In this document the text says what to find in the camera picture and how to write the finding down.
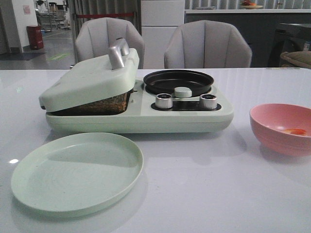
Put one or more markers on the dark kitchen counter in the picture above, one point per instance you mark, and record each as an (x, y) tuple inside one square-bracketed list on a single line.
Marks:
[(257, 26)]

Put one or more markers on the white cabinet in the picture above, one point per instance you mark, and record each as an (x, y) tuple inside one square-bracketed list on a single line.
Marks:
[(159, 19)]

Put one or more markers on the fruit plate on counter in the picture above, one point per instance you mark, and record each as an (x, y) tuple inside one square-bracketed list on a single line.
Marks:
[(247, 4)]

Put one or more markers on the right silver control knob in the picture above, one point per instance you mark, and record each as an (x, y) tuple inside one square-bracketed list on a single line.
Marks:
[(208, 101)]

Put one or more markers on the beige sofa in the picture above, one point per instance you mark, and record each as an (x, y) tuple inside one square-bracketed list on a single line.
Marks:
[(297, 58)]

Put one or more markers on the pink bowl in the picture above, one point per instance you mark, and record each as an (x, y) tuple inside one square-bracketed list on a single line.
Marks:
[(269, 120)]

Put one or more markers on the bread slice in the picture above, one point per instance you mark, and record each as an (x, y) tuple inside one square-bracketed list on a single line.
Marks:
[(106, 107)]

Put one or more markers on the right grey chair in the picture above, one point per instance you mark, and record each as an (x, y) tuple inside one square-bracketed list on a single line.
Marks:
[(207, 44)]

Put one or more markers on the orange shrimp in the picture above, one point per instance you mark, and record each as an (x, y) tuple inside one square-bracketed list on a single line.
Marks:
[(294, 131)]

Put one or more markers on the grey chair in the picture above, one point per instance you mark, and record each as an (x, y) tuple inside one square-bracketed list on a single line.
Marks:
[(207, 44), (97, 35)]

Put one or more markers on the silver control knob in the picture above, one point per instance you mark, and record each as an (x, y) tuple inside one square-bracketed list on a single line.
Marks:
[(208, 101), (164, 101)]

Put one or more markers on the dark washing machine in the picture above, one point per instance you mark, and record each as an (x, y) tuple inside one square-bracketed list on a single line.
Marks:
[(289, 37)]

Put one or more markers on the left grey chair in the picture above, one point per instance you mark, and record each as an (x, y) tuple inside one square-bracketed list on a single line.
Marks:
[(97, 35)]

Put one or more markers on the mint green breakfast maker lid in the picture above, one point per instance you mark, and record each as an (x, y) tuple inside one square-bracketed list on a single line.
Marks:
[(91, 80)]

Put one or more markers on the black round frying pan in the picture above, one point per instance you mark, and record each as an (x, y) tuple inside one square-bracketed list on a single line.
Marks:
[(165, 81)]

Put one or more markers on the red bin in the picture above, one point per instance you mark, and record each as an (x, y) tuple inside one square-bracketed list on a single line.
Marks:
[(35, 37)]

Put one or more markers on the mint green breakfast maker base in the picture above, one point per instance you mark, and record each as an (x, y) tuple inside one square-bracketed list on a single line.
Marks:
[(140, 117)]

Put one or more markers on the left silver control knob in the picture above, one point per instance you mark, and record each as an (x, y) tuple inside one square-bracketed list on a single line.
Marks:
[(164, 101)]

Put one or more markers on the mint green round plate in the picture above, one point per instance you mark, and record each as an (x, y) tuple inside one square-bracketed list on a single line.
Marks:
[(78, 174)]

